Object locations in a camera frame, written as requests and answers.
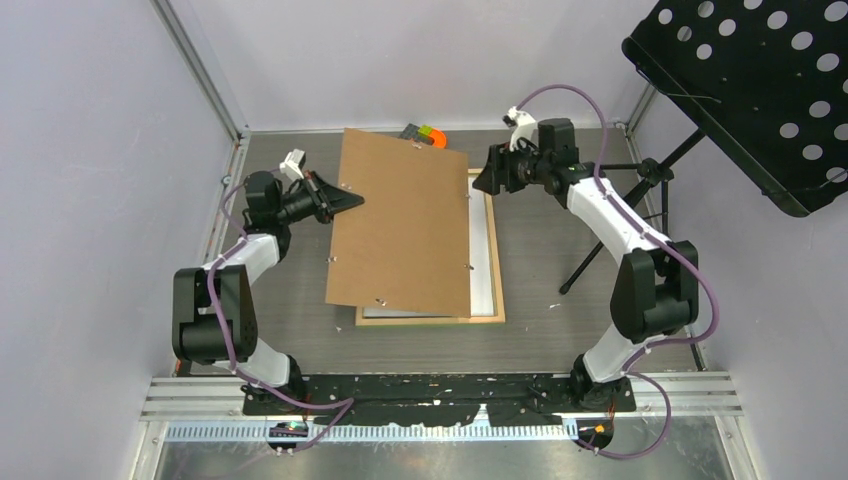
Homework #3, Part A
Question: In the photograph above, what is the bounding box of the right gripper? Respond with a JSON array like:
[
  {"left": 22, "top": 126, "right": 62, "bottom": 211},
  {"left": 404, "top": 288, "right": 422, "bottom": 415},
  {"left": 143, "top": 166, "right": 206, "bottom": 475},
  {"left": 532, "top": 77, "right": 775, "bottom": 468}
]
[{"left": 472, "top": 139, "right": 550, "bottom": 197}]

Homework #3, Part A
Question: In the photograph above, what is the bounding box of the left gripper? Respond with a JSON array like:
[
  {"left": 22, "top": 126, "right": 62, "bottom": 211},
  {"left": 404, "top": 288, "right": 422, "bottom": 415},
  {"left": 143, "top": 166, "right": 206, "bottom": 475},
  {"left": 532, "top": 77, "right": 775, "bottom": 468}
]
[{"left": 276, "top": 171, "right": 365, "bottom": 226}]

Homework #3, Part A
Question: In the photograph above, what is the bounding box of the brown backing board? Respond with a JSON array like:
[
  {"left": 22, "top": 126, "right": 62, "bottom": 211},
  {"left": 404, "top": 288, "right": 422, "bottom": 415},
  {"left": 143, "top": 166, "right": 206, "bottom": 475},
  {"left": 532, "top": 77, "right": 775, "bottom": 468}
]
[{"left": 325, "top": 129, "right": 471, "bottom": 317}]

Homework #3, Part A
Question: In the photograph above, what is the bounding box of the landscape photo print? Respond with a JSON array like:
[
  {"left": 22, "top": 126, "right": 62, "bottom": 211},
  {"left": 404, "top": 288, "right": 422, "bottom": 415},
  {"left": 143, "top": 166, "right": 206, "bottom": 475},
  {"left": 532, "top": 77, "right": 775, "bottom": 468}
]
[{"left": 361, "top": 176, "right": 498, "bottom": 321}]

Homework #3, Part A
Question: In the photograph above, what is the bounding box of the wooden picture frame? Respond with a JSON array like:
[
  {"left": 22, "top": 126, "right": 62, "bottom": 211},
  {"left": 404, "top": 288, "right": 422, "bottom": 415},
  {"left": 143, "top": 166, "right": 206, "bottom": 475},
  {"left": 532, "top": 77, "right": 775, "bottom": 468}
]
[{"left": 354, "top": 168, "right": 507, "bottom": 327}]

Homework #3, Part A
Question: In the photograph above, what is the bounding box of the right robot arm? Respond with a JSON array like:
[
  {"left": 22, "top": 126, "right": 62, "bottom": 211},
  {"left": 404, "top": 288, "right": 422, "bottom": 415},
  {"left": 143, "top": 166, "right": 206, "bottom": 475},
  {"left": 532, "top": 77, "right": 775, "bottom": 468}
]
[{"left": 473, "top": 110, "right": 698, "bottom": 411}]

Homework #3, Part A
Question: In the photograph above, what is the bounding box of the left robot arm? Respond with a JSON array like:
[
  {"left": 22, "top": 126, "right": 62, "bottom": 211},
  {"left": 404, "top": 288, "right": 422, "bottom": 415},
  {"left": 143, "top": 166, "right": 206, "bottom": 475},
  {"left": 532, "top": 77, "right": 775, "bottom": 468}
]
[{"left": 172, "top": 171, "right": 365, "bottom": 414}]

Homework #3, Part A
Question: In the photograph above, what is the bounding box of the orange plastic horseshoe piece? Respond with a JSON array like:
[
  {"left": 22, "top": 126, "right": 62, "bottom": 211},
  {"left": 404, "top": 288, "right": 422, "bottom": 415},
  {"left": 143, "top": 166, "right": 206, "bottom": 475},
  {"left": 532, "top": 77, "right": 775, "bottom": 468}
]
[{"left": 428, "top": 127, "right": 447, "bottom": 149}]

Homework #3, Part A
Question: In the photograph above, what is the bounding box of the green building brick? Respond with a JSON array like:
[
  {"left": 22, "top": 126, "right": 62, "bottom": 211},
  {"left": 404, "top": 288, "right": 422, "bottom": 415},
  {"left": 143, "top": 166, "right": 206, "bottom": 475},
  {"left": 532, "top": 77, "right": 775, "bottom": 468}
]
[{"left": 416, "top": 125, "right": 434, "bottom": 144}]

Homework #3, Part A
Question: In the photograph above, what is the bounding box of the grey building baseplate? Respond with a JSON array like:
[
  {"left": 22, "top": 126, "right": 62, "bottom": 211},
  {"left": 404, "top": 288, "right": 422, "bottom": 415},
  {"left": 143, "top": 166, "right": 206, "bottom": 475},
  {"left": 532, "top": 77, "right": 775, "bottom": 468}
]
[{"left": 398, "top": 123, "right": 428, "bottom": 143}]

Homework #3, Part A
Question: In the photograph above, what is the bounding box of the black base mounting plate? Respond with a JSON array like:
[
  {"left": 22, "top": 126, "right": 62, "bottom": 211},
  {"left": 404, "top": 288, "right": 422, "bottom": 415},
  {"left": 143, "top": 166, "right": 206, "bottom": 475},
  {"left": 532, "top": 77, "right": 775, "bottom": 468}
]
[{"left": 241, "top": 373, "right": 636, "bottom": 427}]

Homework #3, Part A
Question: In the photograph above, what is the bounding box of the black perforated music stand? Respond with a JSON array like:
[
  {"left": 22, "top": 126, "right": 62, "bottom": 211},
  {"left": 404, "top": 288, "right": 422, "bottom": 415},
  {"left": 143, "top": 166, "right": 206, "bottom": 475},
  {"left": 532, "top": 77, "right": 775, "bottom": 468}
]
[{"left": 559, "top": 0, "right": 848, "bottom": 297}]

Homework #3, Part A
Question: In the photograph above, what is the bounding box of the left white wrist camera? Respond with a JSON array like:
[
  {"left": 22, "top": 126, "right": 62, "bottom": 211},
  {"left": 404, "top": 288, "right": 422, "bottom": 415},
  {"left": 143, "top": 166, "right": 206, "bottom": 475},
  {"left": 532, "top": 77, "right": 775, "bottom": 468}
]
[{"left": 278, "top": 148, "right": 306, "bottom": 182}]

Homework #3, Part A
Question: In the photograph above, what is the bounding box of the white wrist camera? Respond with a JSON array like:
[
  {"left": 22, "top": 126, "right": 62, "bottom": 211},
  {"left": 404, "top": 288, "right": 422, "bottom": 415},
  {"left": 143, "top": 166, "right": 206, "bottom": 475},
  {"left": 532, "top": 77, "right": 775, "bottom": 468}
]
[
  {"left": 502, "top": 106, "right": 537, "bottom": 151},
  {"left": 278, "top": 148, "right": 306, "bottom": 182}
]

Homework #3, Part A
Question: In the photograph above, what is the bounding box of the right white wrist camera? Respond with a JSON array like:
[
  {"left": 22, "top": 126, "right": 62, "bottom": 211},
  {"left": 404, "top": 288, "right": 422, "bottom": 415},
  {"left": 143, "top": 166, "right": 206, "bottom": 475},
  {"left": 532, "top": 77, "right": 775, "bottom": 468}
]
[{"left": 502, "top": 106, "right": 537, "bottom": 151}]

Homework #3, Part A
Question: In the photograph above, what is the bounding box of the aluminium rail frame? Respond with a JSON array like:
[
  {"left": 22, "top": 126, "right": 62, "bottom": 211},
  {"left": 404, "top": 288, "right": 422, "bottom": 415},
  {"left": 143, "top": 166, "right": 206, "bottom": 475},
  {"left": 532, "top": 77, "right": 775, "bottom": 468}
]
[{"left": 130, "top": 371, "right": 762, "bottom": 479}]

